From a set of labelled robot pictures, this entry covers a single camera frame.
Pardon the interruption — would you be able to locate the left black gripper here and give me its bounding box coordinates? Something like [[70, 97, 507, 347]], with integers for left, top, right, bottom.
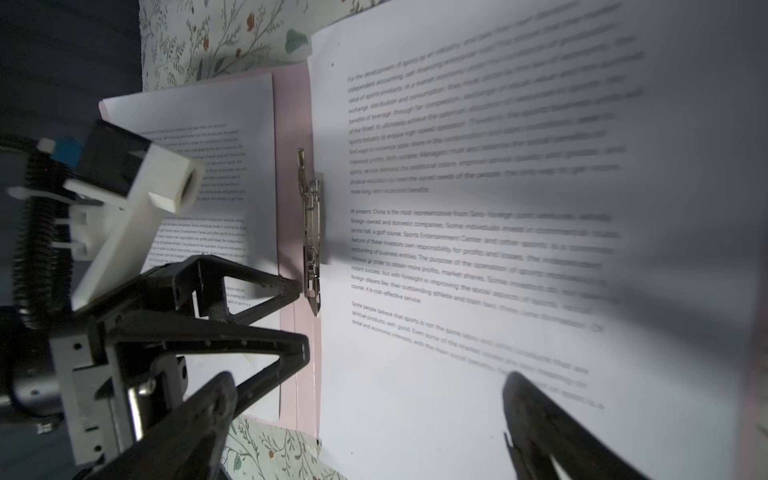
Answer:
[[49, 255, 310, 465]]

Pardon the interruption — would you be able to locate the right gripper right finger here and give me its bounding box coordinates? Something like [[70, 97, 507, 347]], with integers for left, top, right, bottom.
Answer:
[[502, 372, 644, 479]]

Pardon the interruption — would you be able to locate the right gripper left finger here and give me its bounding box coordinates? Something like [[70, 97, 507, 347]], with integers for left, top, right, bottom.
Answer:
[[89, 372, 237, 480]]

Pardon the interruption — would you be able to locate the pink paper folder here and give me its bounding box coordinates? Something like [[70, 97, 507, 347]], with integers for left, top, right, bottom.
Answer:
[[98, 59, 768, 480]]

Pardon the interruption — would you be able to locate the printed sheet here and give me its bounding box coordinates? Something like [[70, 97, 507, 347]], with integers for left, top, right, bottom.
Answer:
[[308, 1, 767, 479], [100, 73, 283, 422]]

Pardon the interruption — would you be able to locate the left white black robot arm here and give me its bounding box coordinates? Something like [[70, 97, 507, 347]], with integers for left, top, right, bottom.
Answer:
[[1, 255, 310, 479]]

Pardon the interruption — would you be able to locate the metal folder clip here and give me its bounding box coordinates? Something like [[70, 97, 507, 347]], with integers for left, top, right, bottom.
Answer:
[[297, 148, 321, 317]]

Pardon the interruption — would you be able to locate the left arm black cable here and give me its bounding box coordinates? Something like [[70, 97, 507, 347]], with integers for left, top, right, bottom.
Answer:
[[10, 149, 76, 331]]

